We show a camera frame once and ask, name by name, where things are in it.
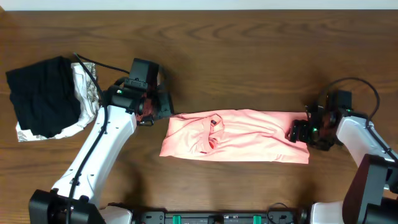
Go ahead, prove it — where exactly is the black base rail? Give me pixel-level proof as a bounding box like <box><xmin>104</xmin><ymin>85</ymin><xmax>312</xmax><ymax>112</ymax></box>
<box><xmin>102</xmin><ymin>202</ymin><xmax>312</xmax><ymax>224</ymax></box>

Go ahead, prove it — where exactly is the folded black garment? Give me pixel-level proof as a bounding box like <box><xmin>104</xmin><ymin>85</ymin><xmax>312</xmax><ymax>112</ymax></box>
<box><xmin>6</xmin><ymin>56</ymin><xmax>81</xmax><ymax>138</ymax></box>

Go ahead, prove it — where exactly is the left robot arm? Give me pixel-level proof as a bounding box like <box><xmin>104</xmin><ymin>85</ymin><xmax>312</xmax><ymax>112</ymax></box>
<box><xmin>29</xmin><ymin>58</ymin><xmax>174</xmax><ymax>224</ymax></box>

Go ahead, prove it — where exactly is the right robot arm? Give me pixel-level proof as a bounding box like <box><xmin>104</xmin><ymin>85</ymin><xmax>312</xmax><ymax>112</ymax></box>
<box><xmin>286</xmin><ymin>90</ymin><xmax>397</xmax><ymax>224</ymax></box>

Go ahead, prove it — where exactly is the white patterned folded garment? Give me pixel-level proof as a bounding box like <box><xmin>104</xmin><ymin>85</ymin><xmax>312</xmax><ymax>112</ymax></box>
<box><xmin>16</xmin><ymin>62</ymin><xmax>100</xmax><ymax>142</ymax></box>

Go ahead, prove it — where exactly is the pink printed t-shirt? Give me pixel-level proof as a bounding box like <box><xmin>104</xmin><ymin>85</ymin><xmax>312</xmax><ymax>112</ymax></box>
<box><xmin>160</xmin><ymin>109</ymin><xmax>310</xmax><ymax>164</ymax></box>

